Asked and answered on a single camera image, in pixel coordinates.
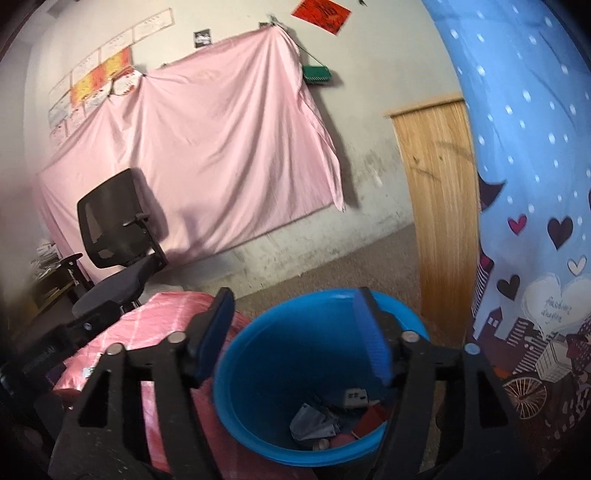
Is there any grey newspaper bag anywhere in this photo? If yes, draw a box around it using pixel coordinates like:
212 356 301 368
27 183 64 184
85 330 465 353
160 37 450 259
290 403 342 442

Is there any red paper cup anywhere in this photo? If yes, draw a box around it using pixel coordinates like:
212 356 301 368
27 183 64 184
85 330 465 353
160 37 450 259
329 403 394 448

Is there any wooden desk shelf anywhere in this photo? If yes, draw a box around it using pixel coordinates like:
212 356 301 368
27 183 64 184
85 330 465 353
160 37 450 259
23 267 78 320

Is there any pink checkered table cloth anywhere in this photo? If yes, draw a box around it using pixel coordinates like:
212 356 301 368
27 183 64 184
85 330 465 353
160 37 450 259
52 291 320 480

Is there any blue plastic bucket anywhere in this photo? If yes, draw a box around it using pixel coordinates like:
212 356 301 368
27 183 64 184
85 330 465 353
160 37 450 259
211 288 432 468

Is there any stack of books papers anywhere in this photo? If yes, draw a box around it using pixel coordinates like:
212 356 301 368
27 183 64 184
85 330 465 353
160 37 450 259
31 241 59 276

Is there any black office chair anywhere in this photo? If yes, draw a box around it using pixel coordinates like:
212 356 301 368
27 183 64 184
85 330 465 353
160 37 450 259
60 169 167 319

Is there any wooden cabinet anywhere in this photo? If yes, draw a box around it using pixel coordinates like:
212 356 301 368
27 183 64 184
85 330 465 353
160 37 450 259
386 93 480 345

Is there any green hanging basket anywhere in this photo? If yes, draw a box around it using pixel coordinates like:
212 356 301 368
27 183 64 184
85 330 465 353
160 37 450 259
301 65 332 85

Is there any small dark photo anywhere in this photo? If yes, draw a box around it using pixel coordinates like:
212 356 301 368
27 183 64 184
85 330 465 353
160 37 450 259
193 29 212 49

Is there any blue cartoon curtain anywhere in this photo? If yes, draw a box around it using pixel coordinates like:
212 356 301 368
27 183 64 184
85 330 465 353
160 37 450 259
426 1 590 443

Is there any pink wall sheet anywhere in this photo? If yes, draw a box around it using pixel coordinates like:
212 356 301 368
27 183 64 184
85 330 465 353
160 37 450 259
36 26 345 265

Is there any wall certificates group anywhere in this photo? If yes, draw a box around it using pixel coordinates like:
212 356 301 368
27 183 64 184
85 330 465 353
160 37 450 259
47 8 174 150

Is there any red diamond wall poster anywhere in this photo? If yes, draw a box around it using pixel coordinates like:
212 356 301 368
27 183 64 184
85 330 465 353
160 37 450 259
291 0 351 35

